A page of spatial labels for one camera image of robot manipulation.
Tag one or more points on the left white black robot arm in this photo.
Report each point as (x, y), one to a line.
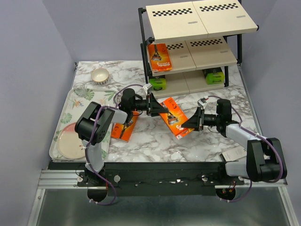
(93, 124)

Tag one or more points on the aluminium black mounting rail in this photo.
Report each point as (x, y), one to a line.
(143, 178)

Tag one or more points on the white leaf-print tray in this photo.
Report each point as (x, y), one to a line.
(73, 108)

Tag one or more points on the white paper card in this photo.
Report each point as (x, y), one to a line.
(233, 154)

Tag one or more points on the beige black three-tier shelf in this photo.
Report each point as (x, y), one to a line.
(198, 35)

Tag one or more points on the white bowl orange rim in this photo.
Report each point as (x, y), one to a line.
(100, 76)

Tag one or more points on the pink white plate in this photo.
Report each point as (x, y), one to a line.
(69, 145)

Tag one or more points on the clear drinking glass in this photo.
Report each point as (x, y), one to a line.
(79, 89)

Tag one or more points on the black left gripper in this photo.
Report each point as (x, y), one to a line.
(155, 107)

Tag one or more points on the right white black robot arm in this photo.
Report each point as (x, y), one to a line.
(264, 156)

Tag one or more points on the orange Gillette Fusion5 box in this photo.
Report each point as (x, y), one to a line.
(123, 132)

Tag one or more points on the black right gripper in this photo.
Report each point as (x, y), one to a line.
(194, 121)

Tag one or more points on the black green razor box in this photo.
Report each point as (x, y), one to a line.
(213, 76)
(158, 82)

